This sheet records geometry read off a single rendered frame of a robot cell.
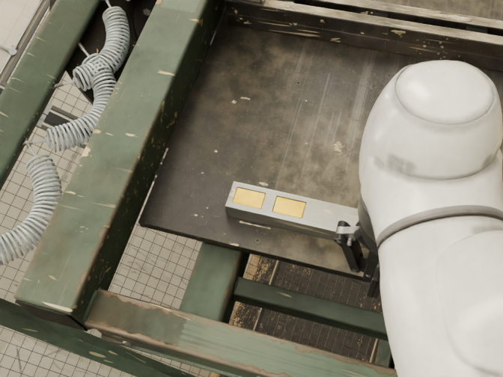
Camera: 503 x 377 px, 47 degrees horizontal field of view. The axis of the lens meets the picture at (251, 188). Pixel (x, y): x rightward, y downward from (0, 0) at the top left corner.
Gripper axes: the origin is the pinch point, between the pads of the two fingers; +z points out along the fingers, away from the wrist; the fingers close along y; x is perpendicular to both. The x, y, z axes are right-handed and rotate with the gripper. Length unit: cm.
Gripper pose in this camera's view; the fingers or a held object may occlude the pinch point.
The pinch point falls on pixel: (376, 279)
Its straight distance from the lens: 80.4
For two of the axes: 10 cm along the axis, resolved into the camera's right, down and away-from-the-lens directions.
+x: 2.8, -8.6, 4.3
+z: 0.7, 4.7, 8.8
